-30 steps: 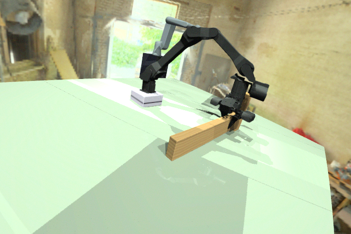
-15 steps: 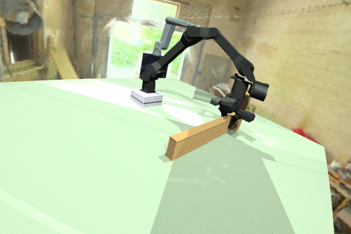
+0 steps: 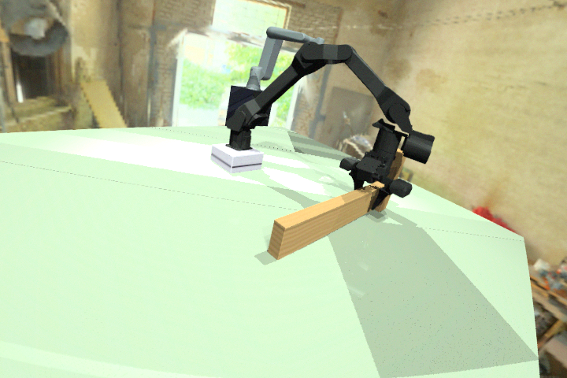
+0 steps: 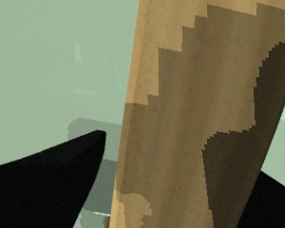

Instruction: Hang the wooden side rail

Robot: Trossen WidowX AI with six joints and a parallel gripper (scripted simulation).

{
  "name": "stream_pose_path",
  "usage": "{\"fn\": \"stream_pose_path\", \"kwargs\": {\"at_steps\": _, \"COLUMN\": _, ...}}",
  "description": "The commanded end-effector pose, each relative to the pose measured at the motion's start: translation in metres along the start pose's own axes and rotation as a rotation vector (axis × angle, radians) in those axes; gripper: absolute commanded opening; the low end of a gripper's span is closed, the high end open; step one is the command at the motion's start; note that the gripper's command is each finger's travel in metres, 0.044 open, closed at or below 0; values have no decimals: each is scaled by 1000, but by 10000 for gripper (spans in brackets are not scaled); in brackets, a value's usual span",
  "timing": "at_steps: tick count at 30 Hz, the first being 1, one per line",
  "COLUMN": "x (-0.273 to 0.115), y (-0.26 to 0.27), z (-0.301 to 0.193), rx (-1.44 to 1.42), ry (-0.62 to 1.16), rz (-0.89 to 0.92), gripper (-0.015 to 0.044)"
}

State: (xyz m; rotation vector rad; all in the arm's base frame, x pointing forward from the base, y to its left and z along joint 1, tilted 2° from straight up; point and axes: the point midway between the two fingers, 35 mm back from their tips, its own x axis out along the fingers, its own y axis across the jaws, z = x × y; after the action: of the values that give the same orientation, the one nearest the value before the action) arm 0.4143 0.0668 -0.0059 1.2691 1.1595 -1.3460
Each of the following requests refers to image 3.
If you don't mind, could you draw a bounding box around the brown wooden board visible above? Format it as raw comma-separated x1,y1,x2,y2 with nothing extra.
268,181,384,260

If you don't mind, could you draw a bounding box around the wooden post with slot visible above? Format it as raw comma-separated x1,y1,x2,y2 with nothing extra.
375,149,406,212

